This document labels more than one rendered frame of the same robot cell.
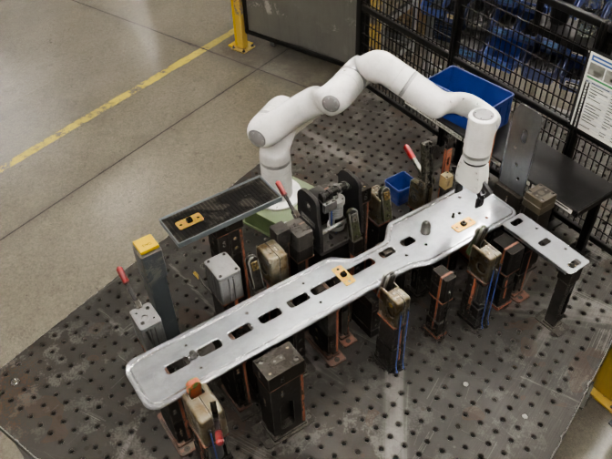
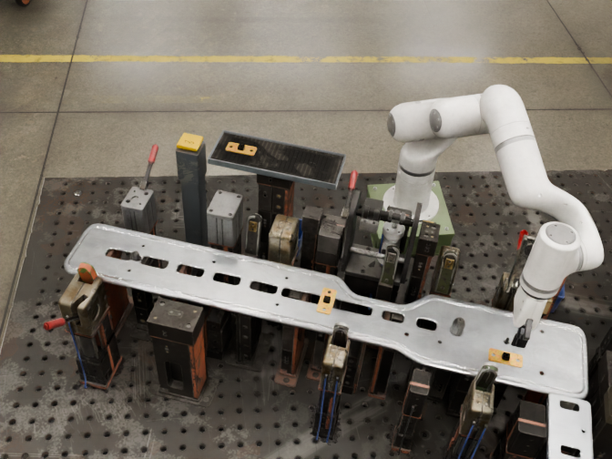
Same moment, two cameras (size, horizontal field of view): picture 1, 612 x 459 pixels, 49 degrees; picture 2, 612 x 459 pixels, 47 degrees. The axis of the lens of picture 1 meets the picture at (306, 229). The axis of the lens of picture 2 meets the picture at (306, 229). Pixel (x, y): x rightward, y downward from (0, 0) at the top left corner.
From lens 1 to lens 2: 1.03 m
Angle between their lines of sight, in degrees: 31
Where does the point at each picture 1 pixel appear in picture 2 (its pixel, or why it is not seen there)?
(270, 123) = (406, 116)
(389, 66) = (500, 111)
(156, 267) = (188, 168)
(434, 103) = (517, 184)
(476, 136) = (535, 253)
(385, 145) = not seen: hidden behind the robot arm
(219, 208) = (277, 156)
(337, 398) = (245, 409)
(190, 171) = (448, 158)
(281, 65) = not seen: outside the picture
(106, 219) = (339, 148)
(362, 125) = (595, 208)
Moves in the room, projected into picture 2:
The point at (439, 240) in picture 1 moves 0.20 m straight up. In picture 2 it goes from (457, 350) to (475, 299)
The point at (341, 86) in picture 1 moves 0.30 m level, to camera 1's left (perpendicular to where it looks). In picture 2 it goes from (456, 107) to (367, 55)
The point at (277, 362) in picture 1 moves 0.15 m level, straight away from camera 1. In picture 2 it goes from (172, 314) to (217, 281)
